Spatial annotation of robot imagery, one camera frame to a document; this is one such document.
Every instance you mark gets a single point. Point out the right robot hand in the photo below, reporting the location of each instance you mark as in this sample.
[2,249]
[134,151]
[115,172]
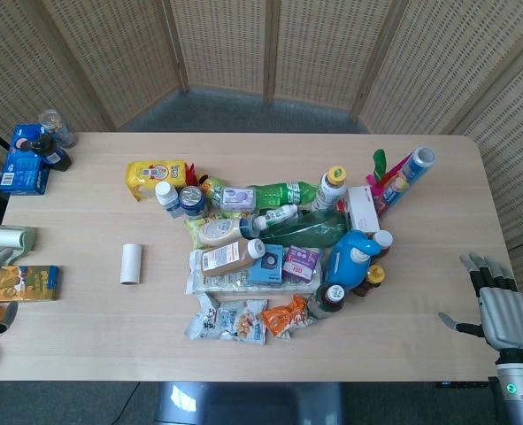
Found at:
[506,314]

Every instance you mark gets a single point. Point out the white cylinder roll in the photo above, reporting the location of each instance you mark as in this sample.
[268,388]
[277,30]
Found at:
[131,263]

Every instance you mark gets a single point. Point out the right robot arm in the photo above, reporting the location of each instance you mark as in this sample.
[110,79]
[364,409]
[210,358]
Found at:
[520,394]

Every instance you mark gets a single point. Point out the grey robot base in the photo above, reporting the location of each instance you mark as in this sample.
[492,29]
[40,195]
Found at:
[248,405]

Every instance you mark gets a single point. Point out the gold yellow snack box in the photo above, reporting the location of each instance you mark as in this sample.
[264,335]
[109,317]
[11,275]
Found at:
[31,283]

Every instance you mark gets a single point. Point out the black table control panel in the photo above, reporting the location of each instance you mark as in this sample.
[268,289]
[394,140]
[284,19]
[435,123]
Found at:
[449,384]

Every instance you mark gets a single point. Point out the blue cookie box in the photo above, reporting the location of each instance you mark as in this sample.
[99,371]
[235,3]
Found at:
[22,170]

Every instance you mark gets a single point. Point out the black dark bottle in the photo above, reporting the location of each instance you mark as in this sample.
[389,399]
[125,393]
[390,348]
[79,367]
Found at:
[53,155]

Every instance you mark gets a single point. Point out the brown bottle yellow cap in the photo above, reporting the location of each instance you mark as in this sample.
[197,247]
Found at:
[374,276]

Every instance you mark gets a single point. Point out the brown bottle white cap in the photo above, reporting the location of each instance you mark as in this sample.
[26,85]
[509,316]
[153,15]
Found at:
[382,241]

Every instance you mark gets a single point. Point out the blue detergent bottle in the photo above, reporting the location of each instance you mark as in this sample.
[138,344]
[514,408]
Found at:
[347,263]

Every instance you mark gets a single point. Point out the blue cylindrical tube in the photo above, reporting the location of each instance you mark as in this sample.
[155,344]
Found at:
[409,175]

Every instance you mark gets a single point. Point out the dark drink bottle red label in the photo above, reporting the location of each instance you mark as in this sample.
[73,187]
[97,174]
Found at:
[332,299]

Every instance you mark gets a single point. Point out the white red box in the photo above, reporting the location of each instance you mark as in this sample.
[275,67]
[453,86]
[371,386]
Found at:
[363,208]

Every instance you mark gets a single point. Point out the white pill bottle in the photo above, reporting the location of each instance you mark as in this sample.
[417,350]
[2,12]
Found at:
[168,199]

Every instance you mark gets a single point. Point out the green pink feather shuttlecock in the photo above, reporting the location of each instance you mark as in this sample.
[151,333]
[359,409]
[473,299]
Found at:
[378,161]

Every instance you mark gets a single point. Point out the light green snack bag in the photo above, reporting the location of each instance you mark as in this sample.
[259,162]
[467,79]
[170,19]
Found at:
[192,230]

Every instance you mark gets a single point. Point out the blue tin can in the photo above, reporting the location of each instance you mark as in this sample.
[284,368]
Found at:
[192,201]

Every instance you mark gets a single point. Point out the purple box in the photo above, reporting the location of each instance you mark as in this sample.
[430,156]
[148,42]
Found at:
[301,263]

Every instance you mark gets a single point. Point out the dark green plastic bottle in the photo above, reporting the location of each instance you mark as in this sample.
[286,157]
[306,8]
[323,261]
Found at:
[309,230]

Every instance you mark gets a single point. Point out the yellow capped tea bottle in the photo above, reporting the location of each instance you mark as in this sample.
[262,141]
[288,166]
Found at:
[329,188]

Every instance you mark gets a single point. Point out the red plastic toy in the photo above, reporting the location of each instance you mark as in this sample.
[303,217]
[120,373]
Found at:
[191,173]

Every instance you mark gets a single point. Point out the orange snack bag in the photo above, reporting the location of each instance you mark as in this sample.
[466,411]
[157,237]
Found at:
[283,319]

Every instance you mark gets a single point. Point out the cream bottle blue cap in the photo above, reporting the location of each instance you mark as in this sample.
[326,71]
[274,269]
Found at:
[219,231]

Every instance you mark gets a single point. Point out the brown drink white cap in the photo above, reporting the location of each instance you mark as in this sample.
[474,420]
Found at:
[225,259]

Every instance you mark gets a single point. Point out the yellow green snack bag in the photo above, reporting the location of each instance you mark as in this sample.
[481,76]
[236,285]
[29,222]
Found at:
[212,183]

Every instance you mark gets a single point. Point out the clear white flat package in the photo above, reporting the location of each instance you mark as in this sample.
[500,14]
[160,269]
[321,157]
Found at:
[225,284]

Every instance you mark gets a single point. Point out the white blue snack bag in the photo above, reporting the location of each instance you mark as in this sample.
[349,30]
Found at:
[230,323]

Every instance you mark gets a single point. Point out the small blue box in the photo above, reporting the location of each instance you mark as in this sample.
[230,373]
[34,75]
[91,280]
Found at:
[266,265]

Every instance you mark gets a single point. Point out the small white green bottle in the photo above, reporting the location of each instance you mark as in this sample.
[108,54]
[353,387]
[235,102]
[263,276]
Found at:
[279,215]

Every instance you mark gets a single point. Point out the purple wipes pack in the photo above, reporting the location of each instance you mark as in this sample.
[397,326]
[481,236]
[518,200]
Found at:
[239,198]

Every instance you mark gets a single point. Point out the green soda bottle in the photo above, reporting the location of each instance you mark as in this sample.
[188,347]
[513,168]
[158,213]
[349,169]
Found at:
[283,192]

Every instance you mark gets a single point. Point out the woven folding screen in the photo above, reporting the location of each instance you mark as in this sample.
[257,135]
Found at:
[221,44]

